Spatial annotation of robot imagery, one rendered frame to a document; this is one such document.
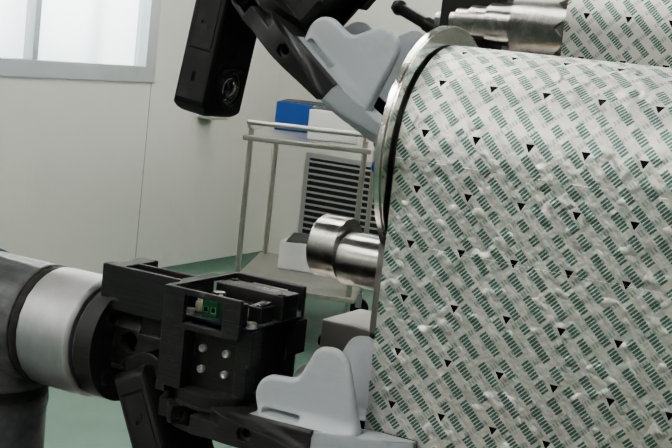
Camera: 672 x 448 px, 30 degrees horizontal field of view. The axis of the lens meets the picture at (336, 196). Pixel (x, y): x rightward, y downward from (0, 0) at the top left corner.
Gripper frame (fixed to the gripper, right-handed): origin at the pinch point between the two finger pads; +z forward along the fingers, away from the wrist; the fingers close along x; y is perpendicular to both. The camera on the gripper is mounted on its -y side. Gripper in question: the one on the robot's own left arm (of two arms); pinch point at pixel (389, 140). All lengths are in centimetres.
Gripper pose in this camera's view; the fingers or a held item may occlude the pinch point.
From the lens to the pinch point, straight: 76.4
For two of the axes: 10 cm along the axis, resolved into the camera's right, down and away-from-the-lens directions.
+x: 4.9, -0.5, 8.7
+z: 6.0, 7.4, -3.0
